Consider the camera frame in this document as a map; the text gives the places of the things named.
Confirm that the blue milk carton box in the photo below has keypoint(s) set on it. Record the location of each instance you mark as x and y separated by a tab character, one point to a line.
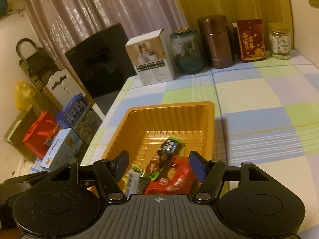
80	117

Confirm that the checkered tablecloth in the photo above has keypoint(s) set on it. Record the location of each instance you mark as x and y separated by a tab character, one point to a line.
266	113

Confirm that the red gold gift box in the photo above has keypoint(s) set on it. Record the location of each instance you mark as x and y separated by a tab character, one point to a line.
251	40

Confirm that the green black snack packet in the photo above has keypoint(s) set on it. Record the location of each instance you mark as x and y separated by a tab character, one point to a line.
163	157

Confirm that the dark green glass jar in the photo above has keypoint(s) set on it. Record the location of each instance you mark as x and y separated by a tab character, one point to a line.
187	50

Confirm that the orange plastic tray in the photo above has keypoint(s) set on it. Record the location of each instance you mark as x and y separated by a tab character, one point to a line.
144	129

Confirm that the wooden wall panel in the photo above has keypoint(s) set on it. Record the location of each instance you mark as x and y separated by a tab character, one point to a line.
234	10

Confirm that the clear jar yellow lid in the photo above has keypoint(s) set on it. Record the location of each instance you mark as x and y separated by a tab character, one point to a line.
280	40

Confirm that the brown paper bag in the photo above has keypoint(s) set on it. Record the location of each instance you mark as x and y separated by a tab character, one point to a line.
18	130

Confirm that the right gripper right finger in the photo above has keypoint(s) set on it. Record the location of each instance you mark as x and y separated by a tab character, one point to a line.
209	174

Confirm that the black folding cart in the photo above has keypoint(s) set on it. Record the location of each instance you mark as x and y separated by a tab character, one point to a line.
39	67

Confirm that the pink sheer curtain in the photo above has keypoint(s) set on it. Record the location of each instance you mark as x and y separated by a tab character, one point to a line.
62	24

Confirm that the white product box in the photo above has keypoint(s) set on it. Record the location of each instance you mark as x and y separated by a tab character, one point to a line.
151	57

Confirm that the white wooden chair back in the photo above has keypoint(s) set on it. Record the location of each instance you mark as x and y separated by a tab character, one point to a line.
61	88

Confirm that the brown metal canister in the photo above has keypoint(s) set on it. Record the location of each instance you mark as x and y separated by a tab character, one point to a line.
215	34

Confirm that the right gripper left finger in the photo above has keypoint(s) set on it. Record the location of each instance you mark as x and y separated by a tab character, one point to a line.
108	174

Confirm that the red snack packet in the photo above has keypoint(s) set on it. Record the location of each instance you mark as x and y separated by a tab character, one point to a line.
176	179

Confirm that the red gift bag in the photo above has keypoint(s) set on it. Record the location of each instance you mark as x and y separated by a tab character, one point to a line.
39	134

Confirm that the light blue carton box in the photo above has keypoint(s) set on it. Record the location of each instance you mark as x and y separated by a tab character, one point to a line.
66	147

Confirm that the yellow plastic bag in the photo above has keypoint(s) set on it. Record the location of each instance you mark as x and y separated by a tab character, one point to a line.
24	96

